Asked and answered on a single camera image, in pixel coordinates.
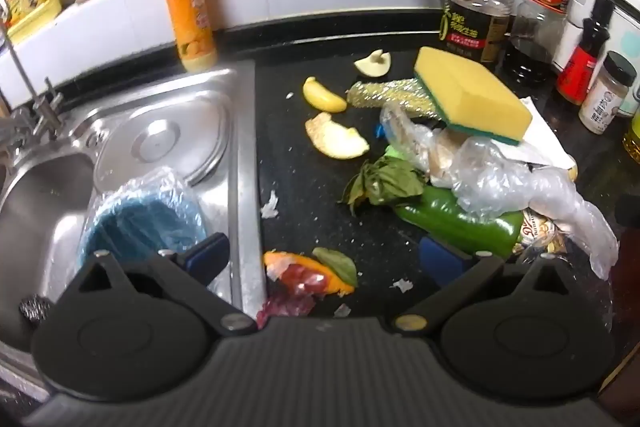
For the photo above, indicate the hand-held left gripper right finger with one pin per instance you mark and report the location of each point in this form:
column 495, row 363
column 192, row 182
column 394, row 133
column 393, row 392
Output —
column 440, row 263

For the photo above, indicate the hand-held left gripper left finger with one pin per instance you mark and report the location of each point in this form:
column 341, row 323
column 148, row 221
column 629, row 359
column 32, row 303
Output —
column 207, row 253

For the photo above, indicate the green pepper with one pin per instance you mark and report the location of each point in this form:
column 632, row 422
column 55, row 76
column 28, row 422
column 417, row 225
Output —
column 450, row 222

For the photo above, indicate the blue bin with clear liner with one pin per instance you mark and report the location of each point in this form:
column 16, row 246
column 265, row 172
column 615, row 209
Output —
column 140, row 222

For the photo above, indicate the clear plastic bag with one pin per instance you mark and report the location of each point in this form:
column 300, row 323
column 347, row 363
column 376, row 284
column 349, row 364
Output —
column 500, row 187

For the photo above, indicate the gold snack wrapper round label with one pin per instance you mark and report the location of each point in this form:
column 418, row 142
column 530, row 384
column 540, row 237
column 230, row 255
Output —
column 542, row 232

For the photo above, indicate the stainless steel sink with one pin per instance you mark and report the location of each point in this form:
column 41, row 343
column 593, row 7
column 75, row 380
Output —
column 150, row 142

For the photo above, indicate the steel wool scrubber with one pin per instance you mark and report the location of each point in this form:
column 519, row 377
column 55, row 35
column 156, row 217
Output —
column 35, row 309

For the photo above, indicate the white paper scrap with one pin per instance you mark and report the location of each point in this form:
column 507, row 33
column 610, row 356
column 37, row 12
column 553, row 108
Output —
column 342, row 311
column 402, row 286
column 270, row 207

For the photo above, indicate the purple onion skin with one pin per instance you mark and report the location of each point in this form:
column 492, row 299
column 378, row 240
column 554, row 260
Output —
column 282, row 307

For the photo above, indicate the wilted green leaves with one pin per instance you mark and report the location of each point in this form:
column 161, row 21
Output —
column 387, row 184

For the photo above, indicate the orange peel with red scraps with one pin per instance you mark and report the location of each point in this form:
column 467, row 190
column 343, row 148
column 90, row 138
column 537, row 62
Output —
column 300, row 279

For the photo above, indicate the green leaf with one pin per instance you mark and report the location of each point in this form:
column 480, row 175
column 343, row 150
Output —
column 340, row 264

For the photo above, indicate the blue candy wrapper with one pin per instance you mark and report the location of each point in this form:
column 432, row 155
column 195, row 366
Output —
column 379, row 131

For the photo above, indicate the pale orange peel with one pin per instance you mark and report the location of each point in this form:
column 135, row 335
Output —
column 335, row 139

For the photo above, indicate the white paper sheet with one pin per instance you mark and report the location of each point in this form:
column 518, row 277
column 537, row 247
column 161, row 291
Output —
column 542, row 134

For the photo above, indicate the gold mesh scouring cloth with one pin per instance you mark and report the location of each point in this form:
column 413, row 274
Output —
column 385, row 94

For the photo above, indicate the yellow green sponge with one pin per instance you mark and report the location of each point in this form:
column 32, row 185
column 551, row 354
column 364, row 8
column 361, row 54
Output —
column 465, row 87

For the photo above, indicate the yellow fruit peel wedge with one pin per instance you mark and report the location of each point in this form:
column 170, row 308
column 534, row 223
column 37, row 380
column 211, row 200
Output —
column 322, row 99

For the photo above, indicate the pale fruit piece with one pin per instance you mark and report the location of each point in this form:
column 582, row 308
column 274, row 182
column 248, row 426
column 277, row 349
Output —
column 372, row 64

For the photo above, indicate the yellow liquid bottle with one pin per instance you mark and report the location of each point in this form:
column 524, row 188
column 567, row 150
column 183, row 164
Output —
column 634, row 139

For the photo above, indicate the spice jar black lid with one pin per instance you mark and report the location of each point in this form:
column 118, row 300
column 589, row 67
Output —
column 607, row 92

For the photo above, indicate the small red label sauce bottle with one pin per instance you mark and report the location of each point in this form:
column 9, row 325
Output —
column 582, row 67

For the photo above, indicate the thin gooseneck tap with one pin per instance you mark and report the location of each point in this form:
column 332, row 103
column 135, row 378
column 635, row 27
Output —
column 22, row 72

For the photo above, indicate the dark vinegar bottle yellow cap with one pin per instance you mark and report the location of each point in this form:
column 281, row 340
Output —
column 542, row 7

